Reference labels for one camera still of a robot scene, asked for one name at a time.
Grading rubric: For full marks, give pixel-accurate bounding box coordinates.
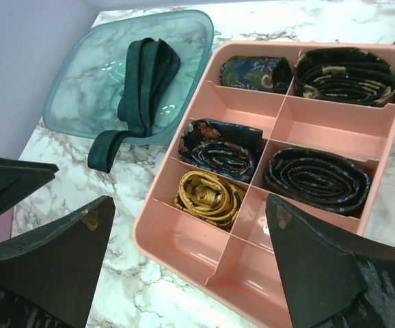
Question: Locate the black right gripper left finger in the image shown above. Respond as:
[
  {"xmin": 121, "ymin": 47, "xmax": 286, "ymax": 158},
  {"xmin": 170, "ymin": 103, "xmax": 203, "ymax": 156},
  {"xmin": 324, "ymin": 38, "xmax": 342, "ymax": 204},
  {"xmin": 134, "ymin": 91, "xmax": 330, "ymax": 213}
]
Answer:
[{"xmin": 0, "ymin": 196, "xmax": 115, "ymax": 327}]

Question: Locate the black blue rolled tie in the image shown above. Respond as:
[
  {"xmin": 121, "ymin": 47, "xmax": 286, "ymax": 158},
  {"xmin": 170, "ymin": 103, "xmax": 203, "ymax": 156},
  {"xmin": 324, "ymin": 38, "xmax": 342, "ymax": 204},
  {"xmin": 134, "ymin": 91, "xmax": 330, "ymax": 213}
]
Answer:
[{"xmin": 263, "ymin": 147, "xmax": 371, "ymax": 216}]

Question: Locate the pink compartment organizer box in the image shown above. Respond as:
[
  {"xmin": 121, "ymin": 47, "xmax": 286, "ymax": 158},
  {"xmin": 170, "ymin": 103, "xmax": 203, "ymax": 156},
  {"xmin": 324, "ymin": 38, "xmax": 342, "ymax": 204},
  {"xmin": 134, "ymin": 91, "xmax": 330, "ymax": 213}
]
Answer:
[{"xmin": 133, "ymin": 41, "xmax": 395, "ymax": 327}]

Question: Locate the blue floral rolled tie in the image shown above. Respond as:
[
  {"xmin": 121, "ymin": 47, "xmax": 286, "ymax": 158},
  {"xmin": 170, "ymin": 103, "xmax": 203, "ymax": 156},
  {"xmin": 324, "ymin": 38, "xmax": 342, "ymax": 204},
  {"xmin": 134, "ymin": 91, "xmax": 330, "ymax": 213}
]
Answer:
[{"xmin": 219, "ymin": 56, "xmax": 292, "ymax": 94}]

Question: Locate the dark green tie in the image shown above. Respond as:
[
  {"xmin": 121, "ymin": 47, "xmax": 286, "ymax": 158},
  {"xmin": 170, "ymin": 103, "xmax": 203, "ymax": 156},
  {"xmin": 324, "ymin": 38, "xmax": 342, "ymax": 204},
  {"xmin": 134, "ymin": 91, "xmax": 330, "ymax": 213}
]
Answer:
[{"xmin": 87, "ymin": 38, "xmax": 180, "ymax": 173}]

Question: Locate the yellow gold rolled tie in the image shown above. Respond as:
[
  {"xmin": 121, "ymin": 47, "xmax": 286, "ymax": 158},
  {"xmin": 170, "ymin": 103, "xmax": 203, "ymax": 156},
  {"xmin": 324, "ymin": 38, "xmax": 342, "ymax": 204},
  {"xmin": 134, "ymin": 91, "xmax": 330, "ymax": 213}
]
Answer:
[{"xmin": 174, "ymin": 171, "xmax": 245, "ymax": 230}]

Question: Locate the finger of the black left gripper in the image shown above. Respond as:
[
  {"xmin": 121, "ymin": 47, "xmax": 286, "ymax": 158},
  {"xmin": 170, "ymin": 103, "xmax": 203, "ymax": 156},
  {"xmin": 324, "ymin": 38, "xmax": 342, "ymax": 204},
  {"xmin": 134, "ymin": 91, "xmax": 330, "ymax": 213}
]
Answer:
[{"xmin": 0, "ymin": 157, "xmax": 59, "ymax": 215}]

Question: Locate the dark multicolour rolled tie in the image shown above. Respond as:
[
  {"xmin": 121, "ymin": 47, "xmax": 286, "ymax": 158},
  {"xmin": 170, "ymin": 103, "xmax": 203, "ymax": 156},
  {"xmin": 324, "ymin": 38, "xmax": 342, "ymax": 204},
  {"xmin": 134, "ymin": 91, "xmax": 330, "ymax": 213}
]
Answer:
[{"xmin": 178, "ymin": 119, "xmax": 263, "ymax": 182}]

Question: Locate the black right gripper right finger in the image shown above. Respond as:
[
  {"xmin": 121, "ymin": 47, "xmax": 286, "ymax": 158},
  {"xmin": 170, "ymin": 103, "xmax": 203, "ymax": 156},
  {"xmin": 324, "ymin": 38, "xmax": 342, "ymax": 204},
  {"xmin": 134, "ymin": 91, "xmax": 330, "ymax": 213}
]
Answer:
[{"xmin": 266, "ymin": 194, "xmax": 395, "ymax": 327}]

